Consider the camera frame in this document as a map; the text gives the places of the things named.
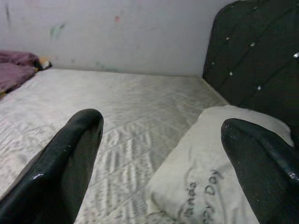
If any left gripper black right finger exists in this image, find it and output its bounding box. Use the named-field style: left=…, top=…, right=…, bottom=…
left=221, top=118, right=299, bottom=224

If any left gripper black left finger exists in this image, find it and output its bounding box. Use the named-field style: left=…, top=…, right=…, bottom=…
left=0, top=108, right=105, bottom=224

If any white pillow with grey lettering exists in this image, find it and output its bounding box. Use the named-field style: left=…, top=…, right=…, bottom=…
left=146, top=105, right=295, bottom=224

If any grey quilted mattress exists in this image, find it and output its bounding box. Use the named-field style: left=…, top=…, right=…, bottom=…
left=0, top=67, right=230, bottom=224

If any pink cartoon print blanket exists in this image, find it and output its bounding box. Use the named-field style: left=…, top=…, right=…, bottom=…
left=0, top=50, right=53, bottom=94

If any black tufted headboard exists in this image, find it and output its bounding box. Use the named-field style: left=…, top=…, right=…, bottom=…
left=202, top=0, right=299, bottom=128

